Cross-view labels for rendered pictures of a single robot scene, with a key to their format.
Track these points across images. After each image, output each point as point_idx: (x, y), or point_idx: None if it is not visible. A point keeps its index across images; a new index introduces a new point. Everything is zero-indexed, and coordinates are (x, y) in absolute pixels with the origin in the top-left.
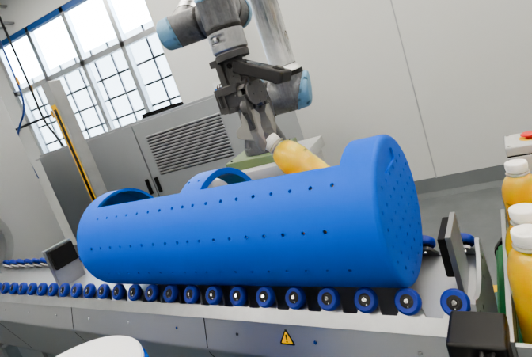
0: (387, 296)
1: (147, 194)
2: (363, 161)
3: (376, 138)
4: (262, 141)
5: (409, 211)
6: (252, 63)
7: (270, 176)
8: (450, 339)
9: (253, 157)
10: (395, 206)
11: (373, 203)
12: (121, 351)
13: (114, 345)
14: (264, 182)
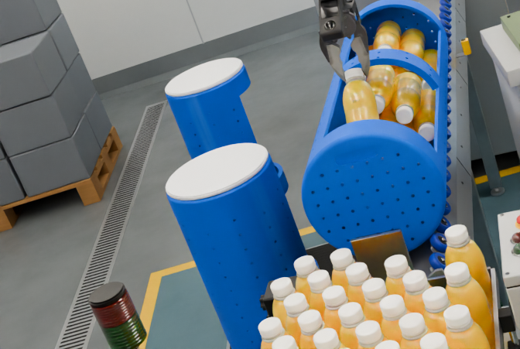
0: None
1: (424, 14)
2: (319, 148)
3: (347, 135)
4: (338, 73)
5: (395, 206)
6: (323, 8)
7: (499, 68)
8: (271, 281)
9: (518, 26)
10: (350, 194)
11: (302, 181)
12: (249, 166)
13: (255, 159)
14: (328, 110)
